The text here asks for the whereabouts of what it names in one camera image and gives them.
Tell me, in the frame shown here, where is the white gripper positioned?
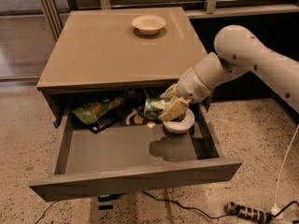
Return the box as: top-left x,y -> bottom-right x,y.
158,68 -> 211,121

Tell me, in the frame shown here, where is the green soda can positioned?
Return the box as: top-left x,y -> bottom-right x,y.
144,98 -> 170,119

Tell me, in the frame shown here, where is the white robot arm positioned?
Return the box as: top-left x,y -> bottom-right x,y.
159,25 -> 299,121

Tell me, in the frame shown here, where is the white bowl in drawer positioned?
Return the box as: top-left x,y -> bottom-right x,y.
163,109 -> 195,134

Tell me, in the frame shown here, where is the grey open top drawer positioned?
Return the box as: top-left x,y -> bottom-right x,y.
29,98 -> 242,202

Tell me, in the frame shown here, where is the small cream food piece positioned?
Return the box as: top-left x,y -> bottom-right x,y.
147,121 -> 156,129

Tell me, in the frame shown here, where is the small tan food piece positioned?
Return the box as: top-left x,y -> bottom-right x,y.
134,115 -> 144,124

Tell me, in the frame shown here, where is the white curved small object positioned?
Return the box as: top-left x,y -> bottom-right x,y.
125,108 -> 138,125

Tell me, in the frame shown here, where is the black packet with stripes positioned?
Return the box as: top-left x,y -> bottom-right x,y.
88,113 -> 121,133

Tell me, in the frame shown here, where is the white bowl on table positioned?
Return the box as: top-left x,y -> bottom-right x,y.
132,15 -> 166,35

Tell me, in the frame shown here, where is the green snack bag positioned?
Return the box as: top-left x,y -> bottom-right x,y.
72,96 -> 124,125

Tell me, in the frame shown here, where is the grey side table cabinet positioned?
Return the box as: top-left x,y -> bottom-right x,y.
37,7 -> 206,120

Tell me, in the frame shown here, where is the black and white power strip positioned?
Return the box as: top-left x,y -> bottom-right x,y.
225,202 -> 272,224

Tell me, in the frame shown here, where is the black floor cable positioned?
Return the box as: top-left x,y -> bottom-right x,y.
141,189 -> 299,220

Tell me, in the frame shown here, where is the white power cable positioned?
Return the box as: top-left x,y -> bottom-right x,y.
273,122 -> 299,207

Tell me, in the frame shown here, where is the white wall plug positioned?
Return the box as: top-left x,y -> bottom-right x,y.
271,205 -> 284,219

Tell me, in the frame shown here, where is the black cable at left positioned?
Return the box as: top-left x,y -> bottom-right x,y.
33,200 -> 62,224

